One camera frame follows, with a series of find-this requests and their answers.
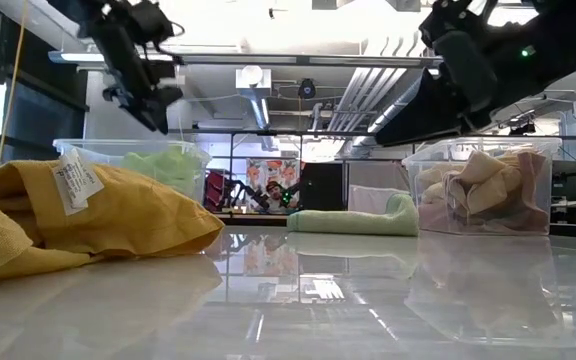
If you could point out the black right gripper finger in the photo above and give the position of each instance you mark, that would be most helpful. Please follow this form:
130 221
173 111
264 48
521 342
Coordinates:
428 115

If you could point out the beige checkered towel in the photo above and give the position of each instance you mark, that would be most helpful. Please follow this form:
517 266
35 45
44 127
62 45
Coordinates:
488 185

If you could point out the lime green towel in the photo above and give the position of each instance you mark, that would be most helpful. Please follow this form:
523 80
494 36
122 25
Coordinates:
140 167

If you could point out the white ceiling lamp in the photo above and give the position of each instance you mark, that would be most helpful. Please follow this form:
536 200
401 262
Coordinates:
252 76

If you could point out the mustard towel with white tag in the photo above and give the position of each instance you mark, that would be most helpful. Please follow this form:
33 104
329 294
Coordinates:
143 210

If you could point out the red background rack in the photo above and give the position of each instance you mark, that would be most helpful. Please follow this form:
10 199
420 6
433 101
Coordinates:
215 190

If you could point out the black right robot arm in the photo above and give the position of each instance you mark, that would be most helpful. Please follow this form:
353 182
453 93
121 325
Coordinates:
558 40

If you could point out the white background cloth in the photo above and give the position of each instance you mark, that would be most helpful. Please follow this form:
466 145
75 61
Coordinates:
368 199

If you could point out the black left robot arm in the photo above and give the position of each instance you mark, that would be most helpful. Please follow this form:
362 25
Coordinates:
143 22

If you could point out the black overhead camera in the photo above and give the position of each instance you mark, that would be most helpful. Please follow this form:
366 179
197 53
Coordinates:
307 89

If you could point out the colourful printed poster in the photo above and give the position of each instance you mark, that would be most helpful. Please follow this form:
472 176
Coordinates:
273 175

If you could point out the black background screen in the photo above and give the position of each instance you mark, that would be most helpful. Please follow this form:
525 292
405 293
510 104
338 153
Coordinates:
322 186

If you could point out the silver overhead frame bar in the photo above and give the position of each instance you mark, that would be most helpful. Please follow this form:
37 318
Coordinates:
268 60

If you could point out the clear plastic bin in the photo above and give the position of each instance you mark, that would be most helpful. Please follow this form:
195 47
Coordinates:
483 145
93 150

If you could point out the pale green tagged towel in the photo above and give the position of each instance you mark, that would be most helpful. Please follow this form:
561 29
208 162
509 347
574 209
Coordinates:
348 220
183 170

